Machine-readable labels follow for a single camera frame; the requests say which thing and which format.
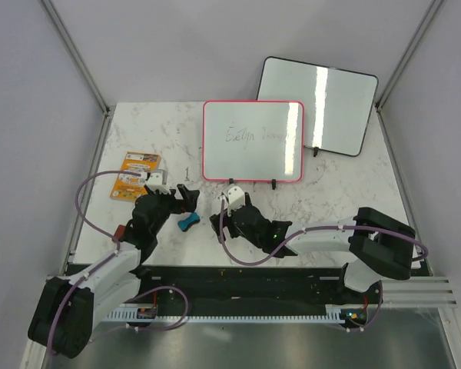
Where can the aluminium rail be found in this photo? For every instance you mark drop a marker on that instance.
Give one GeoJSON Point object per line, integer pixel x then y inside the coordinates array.
{"type": "Point", "coordinates": [419, 292]}

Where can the white slotted cable duct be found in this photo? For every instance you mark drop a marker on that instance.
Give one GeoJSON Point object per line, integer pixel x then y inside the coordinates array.
{"type": "Point", "coordinates": [134, 314]}

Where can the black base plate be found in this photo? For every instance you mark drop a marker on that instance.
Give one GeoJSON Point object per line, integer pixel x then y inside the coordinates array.
{"type": "Point", "coordinates": [247, 291]}

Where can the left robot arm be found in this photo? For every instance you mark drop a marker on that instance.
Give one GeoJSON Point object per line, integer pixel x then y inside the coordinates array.
{"type": "Point", "coordinates": [70, 307]}

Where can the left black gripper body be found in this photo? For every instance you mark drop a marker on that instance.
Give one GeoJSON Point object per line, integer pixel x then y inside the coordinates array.
{"type": "Point", "coordinates": [167, 204]}

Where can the black framed whiteboard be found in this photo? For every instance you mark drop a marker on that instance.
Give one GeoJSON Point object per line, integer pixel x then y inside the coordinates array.
{"type": "Point", "coordinates": [337, 102]}

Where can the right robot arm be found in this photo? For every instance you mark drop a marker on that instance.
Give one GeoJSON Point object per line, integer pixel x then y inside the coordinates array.
{"type": "Point", "coordinates": [382, 246]}

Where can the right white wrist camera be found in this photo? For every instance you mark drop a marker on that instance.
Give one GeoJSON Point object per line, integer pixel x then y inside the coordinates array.
{"type": "Point", "coordinates": [234, 198]}

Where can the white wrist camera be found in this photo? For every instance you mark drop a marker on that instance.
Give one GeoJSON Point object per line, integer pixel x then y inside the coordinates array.
{"type": "Point", "coordinates": [155, 181]}
{"type": "Point", "coordinates": [234, 198]}

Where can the blue whiteboard eraser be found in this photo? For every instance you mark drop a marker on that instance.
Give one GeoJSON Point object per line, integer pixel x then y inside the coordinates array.
{"type": "Point", "coordinates": [190, 221]}

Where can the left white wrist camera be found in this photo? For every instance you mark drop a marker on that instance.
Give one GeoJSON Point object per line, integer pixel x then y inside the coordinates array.
{"type": "Point", "coordinates": [155, 181]}

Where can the pink framed whiteboard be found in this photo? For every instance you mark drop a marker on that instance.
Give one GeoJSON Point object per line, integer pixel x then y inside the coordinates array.
{"type": "Point", "coordinates": [252, 140]}

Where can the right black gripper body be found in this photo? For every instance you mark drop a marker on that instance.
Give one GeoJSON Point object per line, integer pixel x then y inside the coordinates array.
{"type": "Point", "coordinates": [234, 232]}

